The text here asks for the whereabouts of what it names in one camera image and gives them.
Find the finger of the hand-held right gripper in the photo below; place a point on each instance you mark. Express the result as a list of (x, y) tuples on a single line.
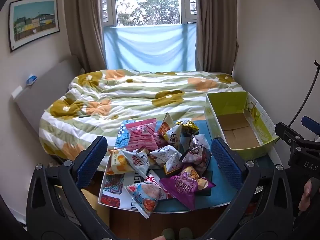
[(311, 125), (288, 132)]

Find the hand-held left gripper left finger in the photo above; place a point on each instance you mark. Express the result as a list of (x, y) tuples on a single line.
[(92, 161)]

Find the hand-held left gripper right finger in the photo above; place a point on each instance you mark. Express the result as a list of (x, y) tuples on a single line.
[(226, 165)]

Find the cream orange bread packet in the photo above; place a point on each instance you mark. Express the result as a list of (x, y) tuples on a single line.
[(116, 163)]

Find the dark brown snack packet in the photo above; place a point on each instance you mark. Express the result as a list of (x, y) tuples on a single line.
[(197, 152)]

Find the green cardboard box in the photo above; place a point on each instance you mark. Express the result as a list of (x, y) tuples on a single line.
[(237, 135)]

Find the purple potato chip packet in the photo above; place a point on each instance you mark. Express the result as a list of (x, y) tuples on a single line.
[(186, 185)]

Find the white corn snack packet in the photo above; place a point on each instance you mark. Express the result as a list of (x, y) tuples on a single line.
[(138, 162)]

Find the pink snack packet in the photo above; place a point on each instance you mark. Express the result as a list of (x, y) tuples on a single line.
[(141, 135)]

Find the white orange snack packet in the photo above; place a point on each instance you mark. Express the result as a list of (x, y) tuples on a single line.
[(173, 135)]

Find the white shrimp snack packet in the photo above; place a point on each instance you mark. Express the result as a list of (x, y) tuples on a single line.
[(145, 197)]

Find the white text-covered snack packet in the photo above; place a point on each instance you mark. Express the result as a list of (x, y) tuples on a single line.
[(162, 155)]

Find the person's right hand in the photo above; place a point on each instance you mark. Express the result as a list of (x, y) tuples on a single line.
[(306, 197)]

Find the teal table mat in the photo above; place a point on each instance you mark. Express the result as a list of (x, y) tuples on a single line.
[(220, 200)]

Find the gold black snack packet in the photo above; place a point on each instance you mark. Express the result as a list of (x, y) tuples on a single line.
[(187, 127)]

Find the floral striped blanket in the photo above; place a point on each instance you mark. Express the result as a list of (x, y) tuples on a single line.
[(140, 97)]

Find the grey slipper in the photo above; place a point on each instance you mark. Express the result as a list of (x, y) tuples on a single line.
[(185, 233), (168, 233)]

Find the grey headboard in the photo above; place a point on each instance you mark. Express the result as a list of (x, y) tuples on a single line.
[(42, 92)]

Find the small blue white packet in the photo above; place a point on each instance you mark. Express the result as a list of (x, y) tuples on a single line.
[(31, 79)]

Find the small white card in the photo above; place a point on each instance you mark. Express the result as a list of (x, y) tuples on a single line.
[(17, 91)]

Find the light blue window cloth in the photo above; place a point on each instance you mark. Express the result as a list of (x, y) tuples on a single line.
[(150, 47)]

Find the brown curtain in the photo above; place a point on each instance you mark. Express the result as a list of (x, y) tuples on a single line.
[(215, 25), (85, 25)]

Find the framed landscape picture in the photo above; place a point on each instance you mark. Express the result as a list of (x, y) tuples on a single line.
[(33, 22)]

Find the white framed window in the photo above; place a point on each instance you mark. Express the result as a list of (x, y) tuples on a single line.
[(147, 2)]

